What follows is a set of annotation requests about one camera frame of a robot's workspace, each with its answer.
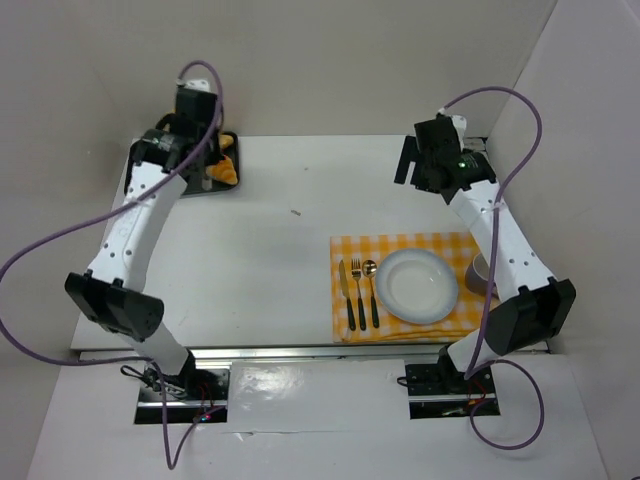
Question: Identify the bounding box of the yellow checkered cloth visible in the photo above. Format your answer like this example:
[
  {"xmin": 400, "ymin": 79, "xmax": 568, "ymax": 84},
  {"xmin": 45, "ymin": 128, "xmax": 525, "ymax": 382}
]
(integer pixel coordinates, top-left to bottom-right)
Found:
[{"xmin": 330, "ymin": 232, "xmax": 484, "ymax": 344}]

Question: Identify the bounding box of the black handled fork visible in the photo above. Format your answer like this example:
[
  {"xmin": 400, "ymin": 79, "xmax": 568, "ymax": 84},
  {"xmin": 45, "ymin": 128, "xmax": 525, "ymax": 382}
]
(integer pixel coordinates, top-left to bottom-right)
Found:
[{"xmin": 351, "ymin": 258, "xmax": 367, "ymax": 331}]

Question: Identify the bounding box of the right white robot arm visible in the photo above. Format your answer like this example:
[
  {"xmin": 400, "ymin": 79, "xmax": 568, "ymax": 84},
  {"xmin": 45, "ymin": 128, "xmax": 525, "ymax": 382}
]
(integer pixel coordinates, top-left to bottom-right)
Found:
[{"xmin": 394, "ymin": 113, "xmax": 576, "ymax": 393}]

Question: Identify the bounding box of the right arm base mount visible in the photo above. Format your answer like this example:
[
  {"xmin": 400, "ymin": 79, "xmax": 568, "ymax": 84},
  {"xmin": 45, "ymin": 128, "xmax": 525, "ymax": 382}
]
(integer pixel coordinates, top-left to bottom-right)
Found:
[{"xmin": 396, "ymin": 364, "xmax": 500, "ymax": 420}]

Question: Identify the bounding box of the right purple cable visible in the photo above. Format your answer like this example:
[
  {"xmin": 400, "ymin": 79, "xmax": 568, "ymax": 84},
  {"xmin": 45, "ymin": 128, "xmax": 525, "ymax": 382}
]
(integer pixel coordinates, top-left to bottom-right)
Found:
[{"xmin": 439, "ymin": 86, "xmax": 546, "ymax": 451}]

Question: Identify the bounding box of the white plate blue rim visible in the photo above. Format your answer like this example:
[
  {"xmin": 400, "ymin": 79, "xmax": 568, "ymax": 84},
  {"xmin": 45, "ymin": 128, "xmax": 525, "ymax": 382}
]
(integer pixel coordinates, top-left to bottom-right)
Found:
[{"xmin": 375, "ymin": 248, "xmax": 459, "ymax": 325}]

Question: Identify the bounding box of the black handled knife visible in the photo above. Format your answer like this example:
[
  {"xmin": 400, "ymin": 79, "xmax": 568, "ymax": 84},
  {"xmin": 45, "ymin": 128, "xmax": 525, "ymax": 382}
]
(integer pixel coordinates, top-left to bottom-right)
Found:
[{"xmin": 339, "ymin": 260, "xmax": 356, "ymax": 331}]

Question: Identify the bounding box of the purple cable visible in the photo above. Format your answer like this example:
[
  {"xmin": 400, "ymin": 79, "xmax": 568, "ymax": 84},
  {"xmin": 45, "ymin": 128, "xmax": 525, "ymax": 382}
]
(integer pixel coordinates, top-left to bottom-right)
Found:
[
  {"xmin": 0, "ymin": 60, "xmax": 225, "ymax": 471},
  {"xmin": 439, "ymin": 86, "xmax": 546, "ymax": 451}
]

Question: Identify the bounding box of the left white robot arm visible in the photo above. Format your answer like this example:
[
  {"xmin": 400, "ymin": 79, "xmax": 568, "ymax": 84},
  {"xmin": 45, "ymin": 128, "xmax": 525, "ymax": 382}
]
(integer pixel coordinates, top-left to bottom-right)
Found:
[{"xmin": 64, "ymin": 80, "xmax": 223, "ymax": 393}]

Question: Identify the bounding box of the oval bread roll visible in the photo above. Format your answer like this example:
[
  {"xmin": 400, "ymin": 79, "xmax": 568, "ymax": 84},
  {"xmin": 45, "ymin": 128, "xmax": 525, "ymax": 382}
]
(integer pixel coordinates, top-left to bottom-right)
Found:
[{"xmin": 218, "ymin": 134, "xmax": 234, "ymax": 150}]

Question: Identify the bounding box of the striped croissant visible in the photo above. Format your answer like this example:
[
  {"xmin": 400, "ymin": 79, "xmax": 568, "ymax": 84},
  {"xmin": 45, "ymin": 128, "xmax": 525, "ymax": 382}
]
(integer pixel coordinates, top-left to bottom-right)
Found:
[{"xmin": 206, "ymin": 155, "xmax": 239, "ymax": 186}]

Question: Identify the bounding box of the black baking tray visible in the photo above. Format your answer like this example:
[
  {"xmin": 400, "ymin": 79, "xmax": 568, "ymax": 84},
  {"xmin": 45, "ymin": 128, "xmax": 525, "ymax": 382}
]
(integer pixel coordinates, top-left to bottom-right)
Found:
[{"xmin": 183, "ymin": 131, "xmax": 240, "ymax": 197}]

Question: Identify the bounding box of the front aluminium rail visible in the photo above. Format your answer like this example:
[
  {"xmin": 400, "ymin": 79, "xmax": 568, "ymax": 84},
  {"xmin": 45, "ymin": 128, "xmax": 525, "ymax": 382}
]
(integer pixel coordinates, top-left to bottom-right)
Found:
[{"xmin": 75, "ymin": 345, "xmax": 551, "ymax": 365}]

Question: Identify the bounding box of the black handled spoon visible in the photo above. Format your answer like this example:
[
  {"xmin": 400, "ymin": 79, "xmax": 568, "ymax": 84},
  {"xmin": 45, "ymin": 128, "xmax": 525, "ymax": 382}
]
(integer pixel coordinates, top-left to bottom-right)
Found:
[{"xmin": 362, "ymin": 260, "xmax": 380, "ymax": 329}]

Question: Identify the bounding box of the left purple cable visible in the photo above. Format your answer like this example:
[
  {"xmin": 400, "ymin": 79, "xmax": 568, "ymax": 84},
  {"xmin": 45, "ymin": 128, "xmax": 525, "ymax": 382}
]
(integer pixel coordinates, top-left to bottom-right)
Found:
[{"xmin": 0, "ymin": 60, "xmax": 225, "ymax": 471}]

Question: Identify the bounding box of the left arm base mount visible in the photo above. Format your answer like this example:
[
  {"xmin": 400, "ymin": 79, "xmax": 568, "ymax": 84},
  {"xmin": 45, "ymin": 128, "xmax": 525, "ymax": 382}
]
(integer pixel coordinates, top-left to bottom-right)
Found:
[{"xmin": 120, "ymin": 365, "xmax": 230, "ymax": 425}]

